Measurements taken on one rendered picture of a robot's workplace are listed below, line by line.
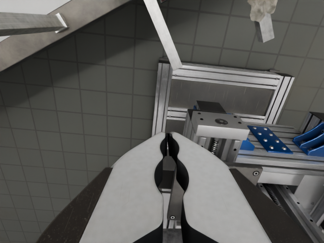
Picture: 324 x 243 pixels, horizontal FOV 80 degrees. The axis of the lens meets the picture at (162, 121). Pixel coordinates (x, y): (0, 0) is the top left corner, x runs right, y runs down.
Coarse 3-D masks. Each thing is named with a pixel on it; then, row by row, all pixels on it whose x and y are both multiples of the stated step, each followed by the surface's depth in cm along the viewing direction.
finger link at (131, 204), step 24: (144, 144) 11; (120, 168) 9; (144, 168) 9; (120, 192) 8; (144, 192) 8; (96, 216) 7; (120, 216) 7; (144, 216) 7; (96, 240) 6; (120, 240) 6; (144, 240) 7
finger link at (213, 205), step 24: (168, 144) 13; (192, 144) 11; (192, 168) 9; (216, 168) 9; (192, 192) 8; (216, 192) 8; (240, 192) 8; (192, 216) 7; (216, 216) 7; (240, 216) 7; (192, 240) 7; (216, 240) 6; (240, 240) 6; (264, 240) 6
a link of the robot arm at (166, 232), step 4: (164, 232) 39; (168, 232) 39; (172, 232) 39; (176, 232) 39; (180, 232) 39; (164, 236) 38; (168, 236) 38; (172, 236) 38; (176, 236) 38; (180, 236) 38; (164, 240) 38; (168, 240) 38; (172, 240) 38; (176, 240) 38; (180, 240) 38
